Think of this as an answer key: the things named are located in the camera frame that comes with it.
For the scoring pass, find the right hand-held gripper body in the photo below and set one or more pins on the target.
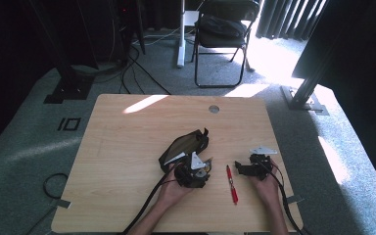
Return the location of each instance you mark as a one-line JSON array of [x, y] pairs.
[[261, 163]]

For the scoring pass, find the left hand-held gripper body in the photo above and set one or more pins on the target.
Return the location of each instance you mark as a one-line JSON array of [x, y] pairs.
[[192, 176]]

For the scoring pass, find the red pen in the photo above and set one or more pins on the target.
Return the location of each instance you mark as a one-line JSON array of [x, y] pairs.
[[231, 186]]

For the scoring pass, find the black pencil case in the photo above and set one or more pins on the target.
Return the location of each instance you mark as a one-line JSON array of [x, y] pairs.
[[184, 145]]

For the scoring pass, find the person's left hand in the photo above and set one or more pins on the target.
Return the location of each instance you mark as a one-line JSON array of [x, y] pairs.
[[171, 192]]

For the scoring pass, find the person's right hand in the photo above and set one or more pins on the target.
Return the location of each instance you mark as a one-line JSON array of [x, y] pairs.
[[269, 189]]

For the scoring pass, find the grey tape piece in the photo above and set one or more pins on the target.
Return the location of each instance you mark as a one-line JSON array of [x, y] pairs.
[[60, 203], [294, 199]]

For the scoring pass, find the aluminium stand with base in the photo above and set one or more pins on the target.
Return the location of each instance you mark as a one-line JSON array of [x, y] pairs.
[[303, 98]]

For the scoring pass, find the black folding chair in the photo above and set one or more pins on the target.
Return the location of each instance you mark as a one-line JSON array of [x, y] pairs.
[[220, 45]]

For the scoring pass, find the white desk leg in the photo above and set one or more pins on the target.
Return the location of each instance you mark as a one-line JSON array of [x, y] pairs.
[[181, 39]]

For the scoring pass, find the black bag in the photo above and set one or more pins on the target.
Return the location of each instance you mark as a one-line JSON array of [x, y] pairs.
[[222, 26]]

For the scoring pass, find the dark pleated curtain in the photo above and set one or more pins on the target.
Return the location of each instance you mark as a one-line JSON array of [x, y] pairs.
[[287, 19]]

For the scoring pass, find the black stand with base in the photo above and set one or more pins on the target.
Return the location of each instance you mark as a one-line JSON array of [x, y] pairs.
[[68, 84]]

